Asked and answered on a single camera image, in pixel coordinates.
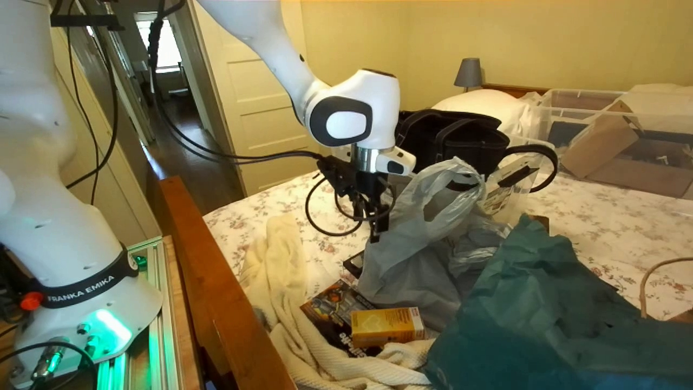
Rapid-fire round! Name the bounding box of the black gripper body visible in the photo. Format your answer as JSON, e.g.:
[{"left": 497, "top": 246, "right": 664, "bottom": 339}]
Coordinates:
[{"left": 317, "top": 155, "right": 392, "bottom": 216}]

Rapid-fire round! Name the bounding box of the black tag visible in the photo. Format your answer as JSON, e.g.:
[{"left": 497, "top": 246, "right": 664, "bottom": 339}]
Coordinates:
[{"left": 342, "top": 250, "right": 363, "bottom": 276}]

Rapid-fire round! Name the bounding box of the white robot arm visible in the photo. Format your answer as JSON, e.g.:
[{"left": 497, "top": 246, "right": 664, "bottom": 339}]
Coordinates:
[{"left": 0, "top": 0, "right": 413, "bottom": 390}]

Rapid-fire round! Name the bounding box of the yellow cardboard box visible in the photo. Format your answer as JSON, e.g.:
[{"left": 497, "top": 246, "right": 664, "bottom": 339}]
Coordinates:
[{"left": 352, "top": 308, "right": 425, "bottom": 348}]

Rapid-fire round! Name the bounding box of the clear plastic storage box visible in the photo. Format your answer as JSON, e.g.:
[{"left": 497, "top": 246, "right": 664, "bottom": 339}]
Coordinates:
[{"left": 323, "top": 113, "right": 561, "bottom": 232}]

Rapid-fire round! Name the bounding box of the brown cardboard box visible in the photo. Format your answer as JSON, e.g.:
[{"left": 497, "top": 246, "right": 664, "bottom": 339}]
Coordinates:
[{"left": 561, "top": 115, "right": 636, "bottom": 178}]

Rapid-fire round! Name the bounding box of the grey plastic bag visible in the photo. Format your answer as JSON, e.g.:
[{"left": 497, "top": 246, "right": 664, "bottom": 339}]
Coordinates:
[{"left": 358, "top": 157, "right": 505, "bottom": 331}]

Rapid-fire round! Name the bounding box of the black handbag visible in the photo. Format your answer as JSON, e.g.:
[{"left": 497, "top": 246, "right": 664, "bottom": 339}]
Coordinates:
[{"left": 394, "top": 108, "right": 558, "bottom": 192}]

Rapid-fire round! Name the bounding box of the orange razor blade package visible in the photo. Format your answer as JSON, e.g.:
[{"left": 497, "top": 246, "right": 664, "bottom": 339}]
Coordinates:
[{"left": 302, "top": 281, "right": 372, "bottom": 353}]

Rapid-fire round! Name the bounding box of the cream white towel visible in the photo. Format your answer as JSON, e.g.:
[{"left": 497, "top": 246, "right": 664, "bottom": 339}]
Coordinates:
[{"left": 240, "top": 215, "right": 432, "bottom": 390}]

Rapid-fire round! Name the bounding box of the white panel door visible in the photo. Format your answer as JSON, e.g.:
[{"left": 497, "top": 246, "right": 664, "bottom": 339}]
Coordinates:
[{"left": 193, "top": 0, "right": 323, "bottom": 194}]

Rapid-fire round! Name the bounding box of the grey table lamp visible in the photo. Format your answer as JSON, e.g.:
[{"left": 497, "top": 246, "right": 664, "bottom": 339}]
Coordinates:
[{"left": 454, "top": 55, "right": 484, "bottom": 91}]

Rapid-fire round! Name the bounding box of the white pillow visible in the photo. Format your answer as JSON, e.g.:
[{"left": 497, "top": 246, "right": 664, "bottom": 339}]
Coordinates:
[{"left": 435, "top": 88, "right": 540, "bottom": 137}]

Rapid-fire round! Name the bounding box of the teal green cloth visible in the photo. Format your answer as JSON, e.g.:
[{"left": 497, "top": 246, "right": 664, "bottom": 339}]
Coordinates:
[{"left": 425, "top": 216, "right": 693, "bottom": 390}]

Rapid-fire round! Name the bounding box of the wooden bed footboard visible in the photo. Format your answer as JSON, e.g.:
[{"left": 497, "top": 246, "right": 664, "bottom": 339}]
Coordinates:
[{"left": 154, "top": 178, "right": 295, "bottom": 390}]

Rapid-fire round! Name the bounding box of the floral bed sheet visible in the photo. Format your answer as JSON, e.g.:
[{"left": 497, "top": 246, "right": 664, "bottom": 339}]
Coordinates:
[{"left": 204, "top": 172, "right": 693, "bottom": 320}]

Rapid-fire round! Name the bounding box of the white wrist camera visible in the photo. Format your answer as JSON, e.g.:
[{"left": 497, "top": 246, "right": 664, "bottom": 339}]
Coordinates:
[{"left": 353, "top": 146, "right": 415, "bottom": 176}]

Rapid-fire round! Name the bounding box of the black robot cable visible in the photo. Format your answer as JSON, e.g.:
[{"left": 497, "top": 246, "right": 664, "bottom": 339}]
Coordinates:
[{"left": 144, "top": 0, "right": 374, "bottom": 237}]

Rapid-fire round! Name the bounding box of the beige cable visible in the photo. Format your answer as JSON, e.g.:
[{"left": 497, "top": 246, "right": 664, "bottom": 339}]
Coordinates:
[{"left": 636, "top": 255, "right": 693, "bottom": 320}]

